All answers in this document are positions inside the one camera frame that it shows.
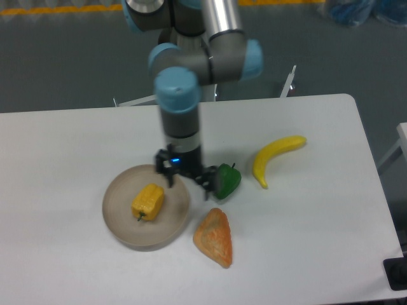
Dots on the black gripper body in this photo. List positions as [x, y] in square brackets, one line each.
[187, 164]

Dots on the blue plastic bags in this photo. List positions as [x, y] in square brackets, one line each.
[355, 13]

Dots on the white metal frame bar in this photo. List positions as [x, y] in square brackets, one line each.
[289, 85]

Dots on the green bell pepper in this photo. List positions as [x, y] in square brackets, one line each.
[229, 179]

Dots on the yellow banana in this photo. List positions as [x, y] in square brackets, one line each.
[271, 150]

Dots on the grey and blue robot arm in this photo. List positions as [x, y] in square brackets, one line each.
[178, 75]

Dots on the yellow bell pepper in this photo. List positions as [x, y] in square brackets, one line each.
[148, 202]

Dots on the white frame at right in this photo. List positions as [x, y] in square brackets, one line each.
[397, 150]

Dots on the beige round plate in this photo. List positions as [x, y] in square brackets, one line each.
[133, 229]

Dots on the orange triangular pastry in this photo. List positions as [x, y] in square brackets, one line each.
[213, 238]

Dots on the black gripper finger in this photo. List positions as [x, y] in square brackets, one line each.
[163, 164]
[208, 180]

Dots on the black device at table edge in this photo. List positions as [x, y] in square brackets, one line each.
[395, 269]

